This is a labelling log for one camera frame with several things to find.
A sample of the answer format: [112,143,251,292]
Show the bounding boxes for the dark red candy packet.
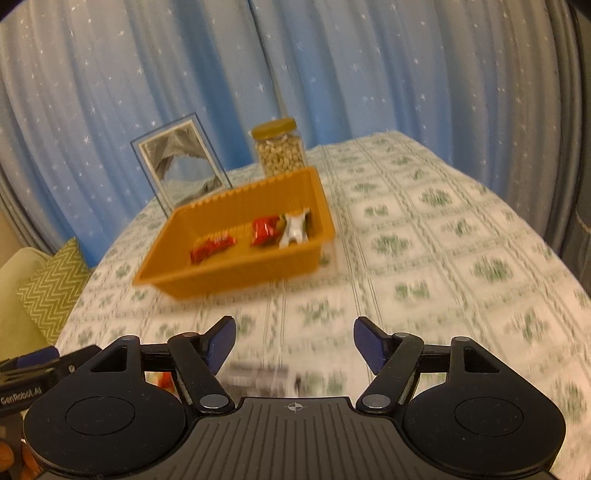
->
[189,234,236,265]

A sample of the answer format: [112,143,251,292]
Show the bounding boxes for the red cartoon snack packet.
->
[252,215,286,247]

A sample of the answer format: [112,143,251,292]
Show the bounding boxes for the silver green snack wrapper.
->
[280,209,310,248]

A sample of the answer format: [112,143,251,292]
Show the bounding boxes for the person's hand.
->
[0,440,42,480]

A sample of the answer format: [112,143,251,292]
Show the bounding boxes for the cream sofa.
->
[0,247,50,361]

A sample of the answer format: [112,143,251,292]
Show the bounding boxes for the green zigzag cushion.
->
[16,238,92,344]

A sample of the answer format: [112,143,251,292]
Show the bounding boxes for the green floral tablecloth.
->
[57,133,590,479]

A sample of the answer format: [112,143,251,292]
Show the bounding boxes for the orange plastic tray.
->
[132,167,335,300]

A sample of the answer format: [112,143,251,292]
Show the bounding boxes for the blue framed sand picture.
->
[131,113,232,216]

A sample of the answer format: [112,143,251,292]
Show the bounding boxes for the cashew jar gold lid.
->
[250,118,307,178]

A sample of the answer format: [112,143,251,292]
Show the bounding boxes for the blue star curtain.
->
[1,1,582,263]

